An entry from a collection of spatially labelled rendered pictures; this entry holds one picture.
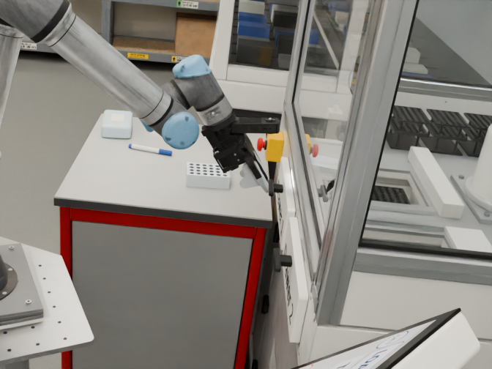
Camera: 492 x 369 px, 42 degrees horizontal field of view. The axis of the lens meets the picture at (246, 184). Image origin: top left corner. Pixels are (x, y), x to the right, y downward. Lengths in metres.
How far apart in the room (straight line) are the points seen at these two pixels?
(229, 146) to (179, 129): 0.23
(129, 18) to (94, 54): 4.50
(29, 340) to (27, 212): 1.94
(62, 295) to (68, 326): 0.10
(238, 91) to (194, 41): 3.02
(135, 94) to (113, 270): 0.73
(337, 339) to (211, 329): 0.89
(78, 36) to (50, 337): 0.56
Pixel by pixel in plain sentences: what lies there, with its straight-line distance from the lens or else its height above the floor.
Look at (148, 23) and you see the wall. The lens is 5.71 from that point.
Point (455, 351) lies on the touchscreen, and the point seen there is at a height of 1.18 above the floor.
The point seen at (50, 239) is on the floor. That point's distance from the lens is 2.99.
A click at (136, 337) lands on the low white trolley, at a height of 0.30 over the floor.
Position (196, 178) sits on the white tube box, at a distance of 1.81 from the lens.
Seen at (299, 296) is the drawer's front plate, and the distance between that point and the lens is 1.15.
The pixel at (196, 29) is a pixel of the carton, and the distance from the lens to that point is 5.28.
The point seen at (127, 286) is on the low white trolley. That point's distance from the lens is 1.88.
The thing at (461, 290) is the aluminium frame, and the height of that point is 1.04.
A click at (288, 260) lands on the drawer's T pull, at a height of 0.91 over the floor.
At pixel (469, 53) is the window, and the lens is 0.93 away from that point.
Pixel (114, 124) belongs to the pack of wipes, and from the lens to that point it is 2.09.
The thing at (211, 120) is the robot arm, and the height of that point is 1.08.
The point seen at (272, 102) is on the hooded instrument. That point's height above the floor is 0.84.
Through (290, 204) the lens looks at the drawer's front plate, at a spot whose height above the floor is 0.93.
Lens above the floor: 1.60
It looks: 27 degrees down
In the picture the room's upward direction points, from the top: 8 degrees clockwise
